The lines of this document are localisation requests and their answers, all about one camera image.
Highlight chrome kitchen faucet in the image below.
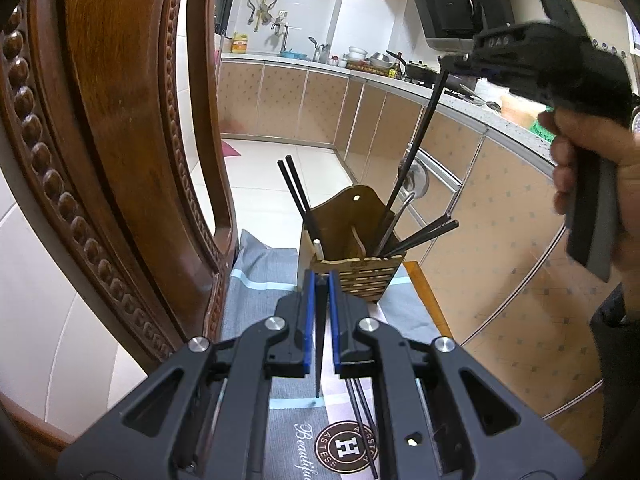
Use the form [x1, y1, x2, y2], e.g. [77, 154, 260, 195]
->
[271, 21, 291, 53]

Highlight black range hood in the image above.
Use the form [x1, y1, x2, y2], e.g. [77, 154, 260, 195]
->
[406, 0, 516, 53]

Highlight metal spoon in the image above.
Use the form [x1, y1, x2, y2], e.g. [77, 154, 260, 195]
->
[377, 157, 430, 256]

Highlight wooden utensil holder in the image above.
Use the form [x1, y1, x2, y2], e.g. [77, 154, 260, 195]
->
[298, 185, 406, 303]

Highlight water heater pipes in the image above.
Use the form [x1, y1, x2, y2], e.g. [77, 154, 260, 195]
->
[246, 0, 281, 36]

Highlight black frying pan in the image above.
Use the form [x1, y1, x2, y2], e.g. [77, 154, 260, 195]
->
[405, 60, 446, 83]

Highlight person's right hand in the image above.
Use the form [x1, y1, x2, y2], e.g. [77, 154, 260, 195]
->
[537, 91, 640, 286]

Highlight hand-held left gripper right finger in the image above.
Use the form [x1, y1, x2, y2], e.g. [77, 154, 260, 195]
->
[327, 269, 586, 480]

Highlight black chopstick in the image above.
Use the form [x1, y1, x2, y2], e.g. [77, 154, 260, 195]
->
[355, 379, 372, 423]
[387, 219, 460, 258]
[377, 67, 451, 256]
[384, 214, 453, 256]
[313, 287, 327, 399]
[346, 379, 378, 479]
[277, 160, 321, 240]
[285, 156, 324, 239]

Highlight person's dark clothing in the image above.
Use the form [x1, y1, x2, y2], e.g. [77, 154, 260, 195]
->
[590, 285, 640, 480]

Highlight beige kitchen cabinets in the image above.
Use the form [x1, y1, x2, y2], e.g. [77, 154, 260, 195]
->
[218, 57, 640, 421]

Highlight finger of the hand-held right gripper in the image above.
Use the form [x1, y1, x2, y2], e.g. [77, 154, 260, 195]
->
[439, 52, 501, 83]

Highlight carved wooden chair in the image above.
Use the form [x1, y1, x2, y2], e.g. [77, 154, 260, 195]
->
[0, 0, 241, 456]

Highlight grey pink printed tablecloth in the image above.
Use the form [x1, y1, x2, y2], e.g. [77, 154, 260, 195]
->
[220, 229, 453, 480]

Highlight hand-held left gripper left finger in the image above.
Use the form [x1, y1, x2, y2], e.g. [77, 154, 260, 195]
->
[57, 269, 321, 480]

